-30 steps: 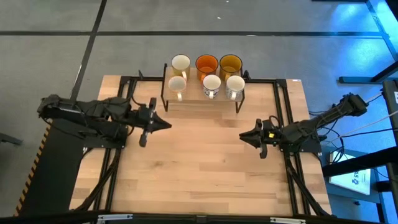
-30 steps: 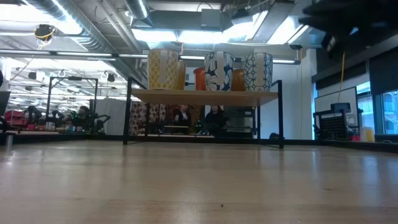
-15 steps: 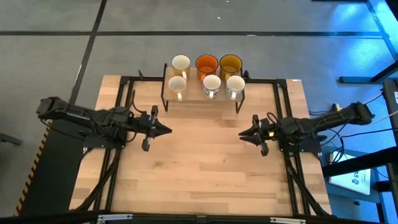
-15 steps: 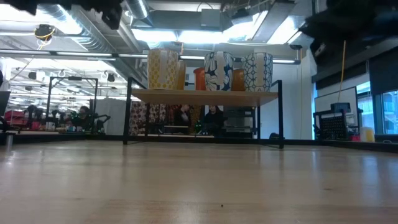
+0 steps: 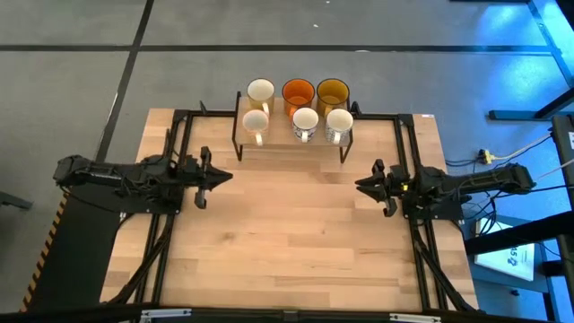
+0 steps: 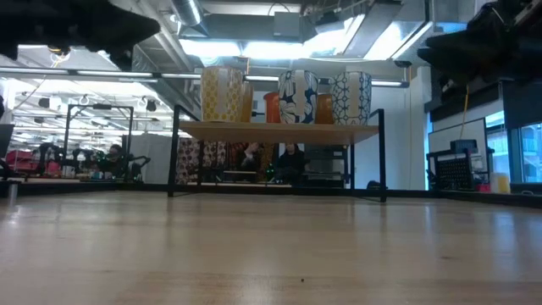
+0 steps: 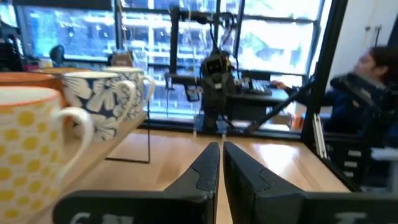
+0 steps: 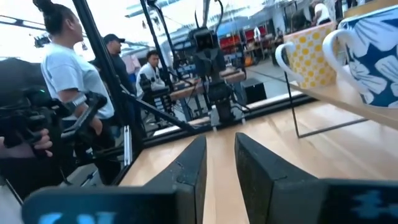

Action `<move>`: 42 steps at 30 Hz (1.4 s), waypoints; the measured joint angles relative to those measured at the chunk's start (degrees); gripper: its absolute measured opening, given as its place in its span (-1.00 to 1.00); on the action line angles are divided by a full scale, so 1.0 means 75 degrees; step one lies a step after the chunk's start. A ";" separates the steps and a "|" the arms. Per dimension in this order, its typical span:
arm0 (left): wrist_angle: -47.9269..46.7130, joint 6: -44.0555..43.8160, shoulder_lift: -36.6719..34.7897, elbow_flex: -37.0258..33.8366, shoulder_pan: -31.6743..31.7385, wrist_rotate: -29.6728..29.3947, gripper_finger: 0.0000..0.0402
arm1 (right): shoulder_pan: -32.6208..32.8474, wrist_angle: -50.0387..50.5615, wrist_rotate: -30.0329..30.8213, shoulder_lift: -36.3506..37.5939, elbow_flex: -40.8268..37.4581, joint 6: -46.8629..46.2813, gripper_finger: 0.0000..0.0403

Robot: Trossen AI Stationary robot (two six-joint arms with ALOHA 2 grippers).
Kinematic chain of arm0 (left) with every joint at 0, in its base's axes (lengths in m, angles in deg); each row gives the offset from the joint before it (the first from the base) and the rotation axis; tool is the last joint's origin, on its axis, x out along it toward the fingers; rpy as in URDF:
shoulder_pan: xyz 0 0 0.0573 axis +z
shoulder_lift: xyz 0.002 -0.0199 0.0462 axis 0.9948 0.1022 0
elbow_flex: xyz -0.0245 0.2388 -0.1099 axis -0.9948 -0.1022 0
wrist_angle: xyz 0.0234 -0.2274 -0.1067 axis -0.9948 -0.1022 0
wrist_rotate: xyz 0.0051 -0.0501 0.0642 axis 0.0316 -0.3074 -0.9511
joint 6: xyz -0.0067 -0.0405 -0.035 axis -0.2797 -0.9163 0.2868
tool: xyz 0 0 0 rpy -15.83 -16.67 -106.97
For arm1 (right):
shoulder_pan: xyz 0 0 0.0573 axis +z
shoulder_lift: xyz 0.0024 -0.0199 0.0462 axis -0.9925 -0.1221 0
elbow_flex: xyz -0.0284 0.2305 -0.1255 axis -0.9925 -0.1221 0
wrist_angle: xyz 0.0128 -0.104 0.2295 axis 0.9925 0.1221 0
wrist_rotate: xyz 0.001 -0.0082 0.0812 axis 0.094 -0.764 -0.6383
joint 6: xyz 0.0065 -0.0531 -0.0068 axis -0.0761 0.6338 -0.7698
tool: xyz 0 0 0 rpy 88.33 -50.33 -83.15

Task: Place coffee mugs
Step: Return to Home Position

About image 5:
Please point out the amber mug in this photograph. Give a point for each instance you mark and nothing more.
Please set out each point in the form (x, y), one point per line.
(333, 93)

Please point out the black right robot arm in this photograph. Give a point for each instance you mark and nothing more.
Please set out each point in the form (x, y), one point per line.
(471, 181)

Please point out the white printed sign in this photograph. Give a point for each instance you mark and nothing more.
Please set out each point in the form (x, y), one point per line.
(507, 255)

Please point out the white mug grey pattern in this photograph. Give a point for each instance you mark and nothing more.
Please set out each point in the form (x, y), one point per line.
(339, 120)

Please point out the black mat hazard stripe edge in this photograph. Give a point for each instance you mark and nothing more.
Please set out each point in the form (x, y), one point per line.
(76, 251)

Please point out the white mug blue pattern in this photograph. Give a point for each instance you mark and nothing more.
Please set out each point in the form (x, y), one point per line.
(306, 119)

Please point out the yellow power strip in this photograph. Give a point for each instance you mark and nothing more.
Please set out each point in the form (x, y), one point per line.
(485, 156)

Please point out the black table leg frame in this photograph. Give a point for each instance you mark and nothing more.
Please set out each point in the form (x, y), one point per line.
(549, 40)

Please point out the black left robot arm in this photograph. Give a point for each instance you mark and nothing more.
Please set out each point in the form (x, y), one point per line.
(112, 175)

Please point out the black metal beam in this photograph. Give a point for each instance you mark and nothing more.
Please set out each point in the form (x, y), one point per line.
(515, 235)

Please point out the black aluminium rig frame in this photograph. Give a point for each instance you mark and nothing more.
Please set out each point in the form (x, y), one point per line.
(407, 120)

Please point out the black rail silver brackets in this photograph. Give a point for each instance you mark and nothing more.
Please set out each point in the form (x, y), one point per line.
(287, 316)

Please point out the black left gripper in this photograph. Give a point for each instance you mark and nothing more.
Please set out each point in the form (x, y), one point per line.
(201, 177)

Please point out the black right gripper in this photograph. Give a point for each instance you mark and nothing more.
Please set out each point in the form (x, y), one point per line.
(391, 186)

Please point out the wooden shelf black metal legs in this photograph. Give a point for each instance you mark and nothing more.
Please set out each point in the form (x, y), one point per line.
(280, 134)

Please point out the orange mug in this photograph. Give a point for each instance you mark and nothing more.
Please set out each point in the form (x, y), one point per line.
(298, 94)

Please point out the black desk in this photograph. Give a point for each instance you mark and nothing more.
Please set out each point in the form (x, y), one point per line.
(566, 179)

